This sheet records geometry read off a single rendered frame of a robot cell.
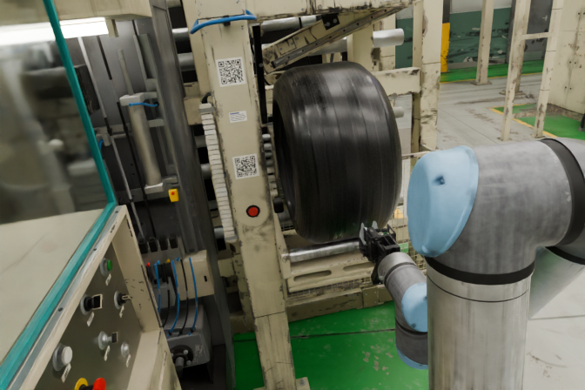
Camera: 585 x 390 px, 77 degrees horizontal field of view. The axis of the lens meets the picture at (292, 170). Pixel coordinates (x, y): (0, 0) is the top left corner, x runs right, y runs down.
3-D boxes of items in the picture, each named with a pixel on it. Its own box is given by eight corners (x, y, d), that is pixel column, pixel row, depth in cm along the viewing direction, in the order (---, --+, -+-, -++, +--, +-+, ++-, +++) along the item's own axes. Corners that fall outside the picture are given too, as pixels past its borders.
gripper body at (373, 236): (387, 222, 101) (408, 245, 90) (387, 248, 104) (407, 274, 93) (360, 226, 100) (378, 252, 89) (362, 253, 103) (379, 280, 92)
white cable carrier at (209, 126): (225, 243, 125) (198, 104, 107) (225, 236, 130) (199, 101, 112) (238, 241, 126) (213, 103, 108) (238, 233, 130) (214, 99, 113)
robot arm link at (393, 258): (420, 289, 89) (381, 297, 88) (410, 276, 94) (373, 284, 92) (420, 258, 86) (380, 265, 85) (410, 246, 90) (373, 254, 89)
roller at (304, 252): (285, 247, 123) (285, 253, 127) (287, 259, 120) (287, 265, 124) (384, 229, 128) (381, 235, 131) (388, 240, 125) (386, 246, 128)
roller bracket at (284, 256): (283, 280, 120) (279, 255, 116) (269, 221, 156) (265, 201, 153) (293, 279, 120) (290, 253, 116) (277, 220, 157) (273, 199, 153)
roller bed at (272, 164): (237, 205, 163) (225, 141, 152) (235, 191, 176) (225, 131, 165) (280, 198, 165) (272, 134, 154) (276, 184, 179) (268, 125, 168)
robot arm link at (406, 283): (407, 340, 77) (407, 303, 73) (383, 299, 88) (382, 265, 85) (449, 330, 78) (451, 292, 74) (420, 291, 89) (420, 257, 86)
